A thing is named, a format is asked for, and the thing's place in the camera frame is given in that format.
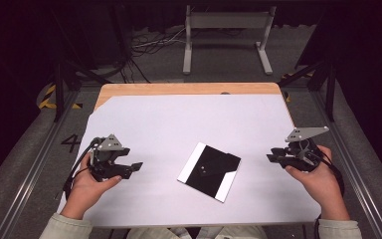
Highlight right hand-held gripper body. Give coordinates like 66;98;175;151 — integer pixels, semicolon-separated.
279;125;330;173

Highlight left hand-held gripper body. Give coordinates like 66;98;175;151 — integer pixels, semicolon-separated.
88;133;132;183

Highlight person's left hand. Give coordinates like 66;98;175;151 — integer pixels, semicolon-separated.
60;153;123;221

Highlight person's right hand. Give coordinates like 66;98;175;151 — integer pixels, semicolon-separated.
285;144;351;222

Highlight white table mat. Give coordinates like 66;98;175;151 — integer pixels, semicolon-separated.
57;94;323;229

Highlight black stand legs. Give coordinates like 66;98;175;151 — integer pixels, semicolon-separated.
278;60;338;122
51;59;114;123

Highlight yellow black hazard tape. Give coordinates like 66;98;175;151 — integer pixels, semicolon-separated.
38;84;84;111

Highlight person's pale jacket front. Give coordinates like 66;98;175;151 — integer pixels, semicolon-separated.
125;225;270;239

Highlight grey metal stand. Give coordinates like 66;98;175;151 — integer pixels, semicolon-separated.
182;4;278;76

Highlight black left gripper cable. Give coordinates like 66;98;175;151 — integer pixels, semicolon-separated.
62;136;101;201

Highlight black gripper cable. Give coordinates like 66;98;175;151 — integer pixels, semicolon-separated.
312;144;346;239
62;136;101;201

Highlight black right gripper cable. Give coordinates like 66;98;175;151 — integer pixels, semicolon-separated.
312;144;346;239

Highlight aluminium floor rail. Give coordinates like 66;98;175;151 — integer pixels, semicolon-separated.
0;89;82;239
310;89;382;239

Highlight bundle of floor cables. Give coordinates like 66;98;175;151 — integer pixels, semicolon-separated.
129;27;187;57

